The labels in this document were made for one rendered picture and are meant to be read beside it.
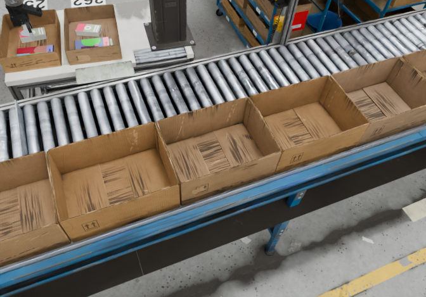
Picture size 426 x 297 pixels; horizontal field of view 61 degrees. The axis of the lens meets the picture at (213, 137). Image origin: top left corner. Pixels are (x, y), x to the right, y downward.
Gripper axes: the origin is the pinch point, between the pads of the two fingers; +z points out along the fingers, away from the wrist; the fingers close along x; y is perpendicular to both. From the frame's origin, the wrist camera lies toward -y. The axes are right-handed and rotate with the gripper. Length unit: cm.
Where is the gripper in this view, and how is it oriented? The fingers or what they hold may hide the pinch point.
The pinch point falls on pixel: (33, 33)
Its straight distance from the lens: 235.8
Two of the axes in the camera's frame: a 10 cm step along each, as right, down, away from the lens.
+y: -9.3, 2.7, -2.6
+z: -0.5, 6.0, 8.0
